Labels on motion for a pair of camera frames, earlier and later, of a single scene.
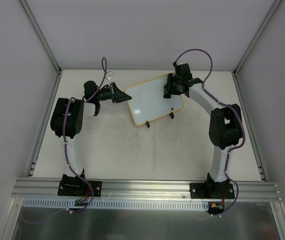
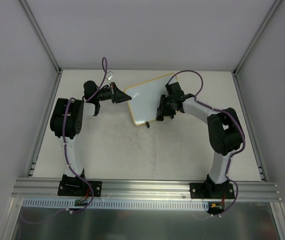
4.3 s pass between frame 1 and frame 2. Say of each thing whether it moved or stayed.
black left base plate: stayed
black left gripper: stayed
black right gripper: moved
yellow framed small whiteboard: stayed
